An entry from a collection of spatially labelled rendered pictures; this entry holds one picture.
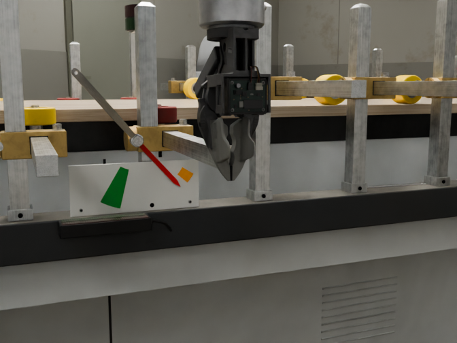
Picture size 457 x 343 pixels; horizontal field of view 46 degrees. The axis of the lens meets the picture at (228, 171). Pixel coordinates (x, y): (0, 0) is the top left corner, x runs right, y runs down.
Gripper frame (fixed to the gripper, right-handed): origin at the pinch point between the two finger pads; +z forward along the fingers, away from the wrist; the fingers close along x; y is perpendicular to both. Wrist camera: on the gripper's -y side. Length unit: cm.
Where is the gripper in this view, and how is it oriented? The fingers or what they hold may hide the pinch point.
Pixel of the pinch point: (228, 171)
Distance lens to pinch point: 79.5
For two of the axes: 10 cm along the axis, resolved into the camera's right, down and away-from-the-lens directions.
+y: 3.5, 1.1, -9.3
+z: 0.1, 9.9, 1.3
